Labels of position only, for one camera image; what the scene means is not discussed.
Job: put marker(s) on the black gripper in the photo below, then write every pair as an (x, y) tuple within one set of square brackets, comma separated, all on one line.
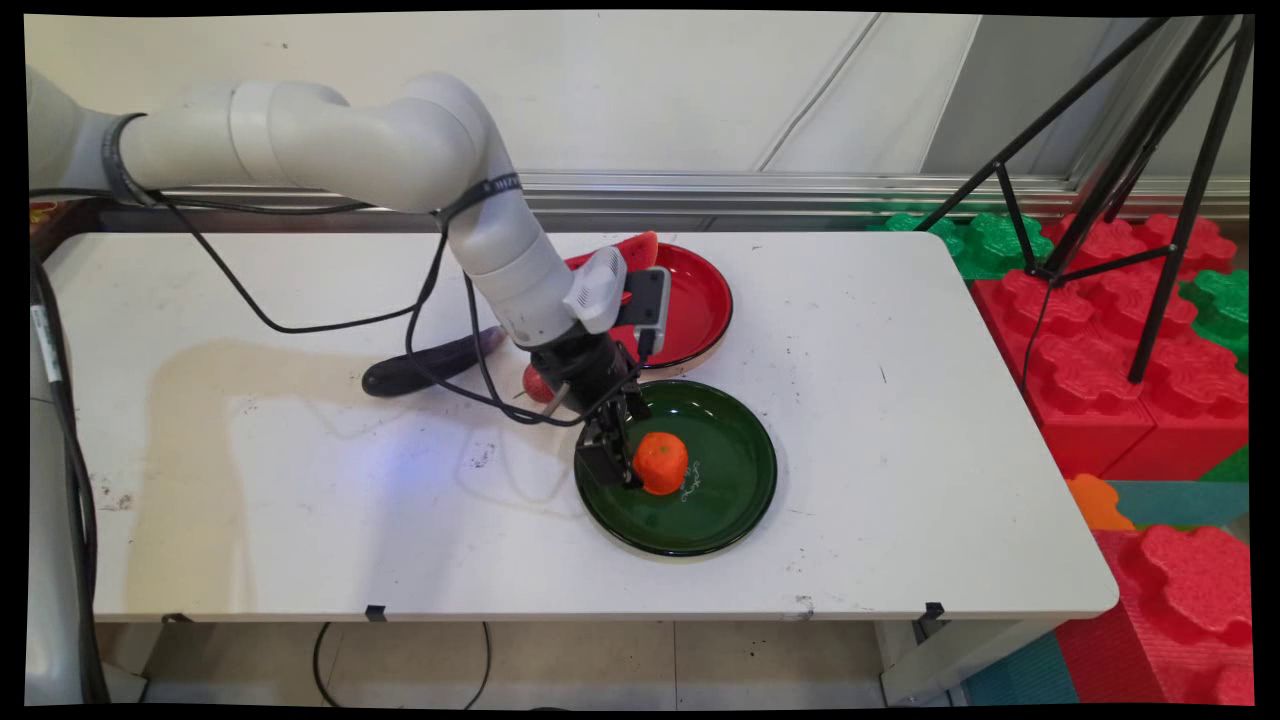
[(590, 372)]

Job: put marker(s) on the orange toy tangerine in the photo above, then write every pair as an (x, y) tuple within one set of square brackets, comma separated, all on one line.
[(660, 463)]

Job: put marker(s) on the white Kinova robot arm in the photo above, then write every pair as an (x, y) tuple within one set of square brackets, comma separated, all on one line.
[(330, 140)]

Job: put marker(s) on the red toy apple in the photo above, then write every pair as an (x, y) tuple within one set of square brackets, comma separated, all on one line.
[(535, 385)]

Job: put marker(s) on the dark green plate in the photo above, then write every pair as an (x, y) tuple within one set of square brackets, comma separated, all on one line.
[(730, 470)]

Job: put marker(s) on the red plate with cream rim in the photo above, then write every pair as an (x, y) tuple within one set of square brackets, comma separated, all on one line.
[(695, 300)]

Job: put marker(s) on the red watermelon slice toy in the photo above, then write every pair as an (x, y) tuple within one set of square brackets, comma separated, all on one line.
[(640, 250)]

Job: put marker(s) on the purple toy eggplant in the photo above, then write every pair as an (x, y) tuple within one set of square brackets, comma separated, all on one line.
[(420, 372)]

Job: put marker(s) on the white table leg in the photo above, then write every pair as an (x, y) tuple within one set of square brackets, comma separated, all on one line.
[(950, 665)]

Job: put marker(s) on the green foam block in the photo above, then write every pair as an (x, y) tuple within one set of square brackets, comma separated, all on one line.
[(990, 245), (1222, 305)]

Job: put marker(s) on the large red foam block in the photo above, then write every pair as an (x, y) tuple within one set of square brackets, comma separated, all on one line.
[(1080, 370)]

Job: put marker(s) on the orange foam piece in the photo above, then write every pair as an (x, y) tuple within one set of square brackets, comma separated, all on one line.
[(1097, 503)]

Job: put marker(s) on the teal foam mat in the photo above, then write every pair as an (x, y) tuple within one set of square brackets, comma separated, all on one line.
[(1190, 503)]

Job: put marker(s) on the black tripod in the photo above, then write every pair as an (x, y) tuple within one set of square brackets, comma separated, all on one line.
[(1196, 200)]

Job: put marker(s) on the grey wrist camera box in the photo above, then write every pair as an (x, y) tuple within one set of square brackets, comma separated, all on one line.
[(647, 305)]

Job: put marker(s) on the aluminium wall rail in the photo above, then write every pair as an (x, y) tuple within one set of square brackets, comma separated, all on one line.
[(800, 190)]

